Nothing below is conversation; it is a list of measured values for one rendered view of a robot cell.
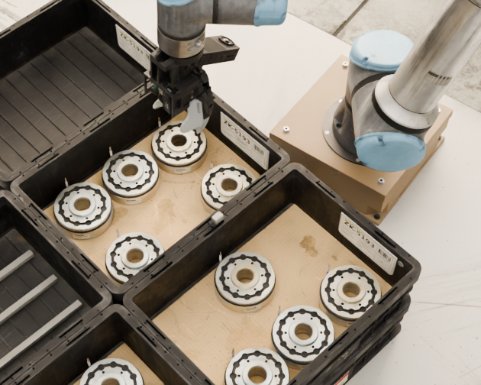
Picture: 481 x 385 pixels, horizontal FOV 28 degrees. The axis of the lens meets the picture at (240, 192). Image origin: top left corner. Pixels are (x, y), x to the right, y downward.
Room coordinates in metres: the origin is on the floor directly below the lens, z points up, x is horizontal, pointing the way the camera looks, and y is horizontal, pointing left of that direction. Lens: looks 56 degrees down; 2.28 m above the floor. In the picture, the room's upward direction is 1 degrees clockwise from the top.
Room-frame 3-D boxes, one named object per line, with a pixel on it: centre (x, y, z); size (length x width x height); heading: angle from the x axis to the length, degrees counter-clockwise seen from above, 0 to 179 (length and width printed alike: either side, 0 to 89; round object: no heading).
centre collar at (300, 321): (0.69, -0.10, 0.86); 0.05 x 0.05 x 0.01
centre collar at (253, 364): (0.61, -0.03, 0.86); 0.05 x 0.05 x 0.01
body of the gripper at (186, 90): (1.03, 0.10, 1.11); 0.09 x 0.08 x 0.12; 135
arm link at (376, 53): (1.16, -0.25, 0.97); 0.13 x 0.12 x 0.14; 1
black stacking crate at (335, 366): (0.74, -0.05, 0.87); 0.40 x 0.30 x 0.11; 134
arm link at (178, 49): (1.04, 0.09, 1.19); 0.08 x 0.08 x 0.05
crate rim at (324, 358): (0.74, -0.05, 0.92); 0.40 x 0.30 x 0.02; 134
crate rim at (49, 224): (0.96, 0.15, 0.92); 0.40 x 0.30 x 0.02; 134
